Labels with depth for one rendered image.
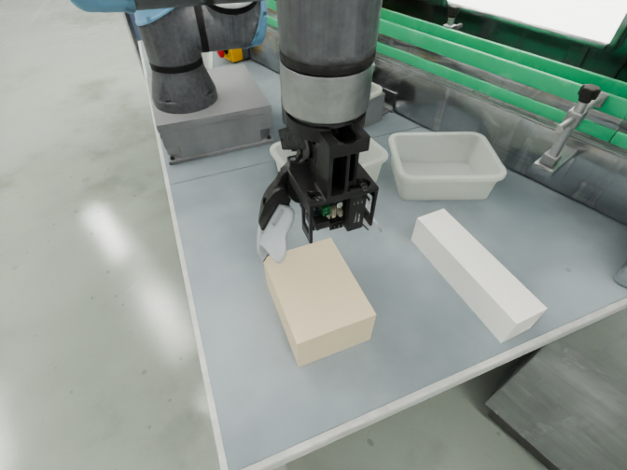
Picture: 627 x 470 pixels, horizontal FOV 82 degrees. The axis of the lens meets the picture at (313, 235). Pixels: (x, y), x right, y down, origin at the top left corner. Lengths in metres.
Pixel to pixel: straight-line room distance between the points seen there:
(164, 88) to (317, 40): 0.69
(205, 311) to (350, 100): 0.45
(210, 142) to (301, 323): 0.56
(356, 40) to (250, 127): 0.68
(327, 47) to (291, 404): 0.45
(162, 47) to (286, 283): 0.57
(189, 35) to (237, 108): 0.17
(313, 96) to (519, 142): 0.72
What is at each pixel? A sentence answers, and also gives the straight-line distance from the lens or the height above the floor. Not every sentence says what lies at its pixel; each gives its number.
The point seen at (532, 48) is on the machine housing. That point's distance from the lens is 1.15.
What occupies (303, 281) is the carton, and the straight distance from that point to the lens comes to 0.56.
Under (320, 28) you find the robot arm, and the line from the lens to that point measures 0.27.
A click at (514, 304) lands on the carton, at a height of 0.81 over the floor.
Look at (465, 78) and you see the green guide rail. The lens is 1.00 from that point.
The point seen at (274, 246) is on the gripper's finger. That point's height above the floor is 0.97.
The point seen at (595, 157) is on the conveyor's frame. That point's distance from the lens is 0.92.
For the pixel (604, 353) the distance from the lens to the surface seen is 0.96.
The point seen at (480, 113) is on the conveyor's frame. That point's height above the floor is 0.85.
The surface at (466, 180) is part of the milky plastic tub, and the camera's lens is 0.80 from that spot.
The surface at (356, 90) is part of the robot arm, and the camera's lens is 0.30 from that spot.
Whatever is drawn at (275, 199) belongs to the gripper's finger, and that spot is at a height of 1.02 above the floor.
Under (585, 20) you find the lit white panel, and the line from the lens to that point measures 1.06.
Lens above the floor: 1.28
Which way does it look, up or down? 47 degrees down
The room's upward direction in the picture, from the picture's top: straight up
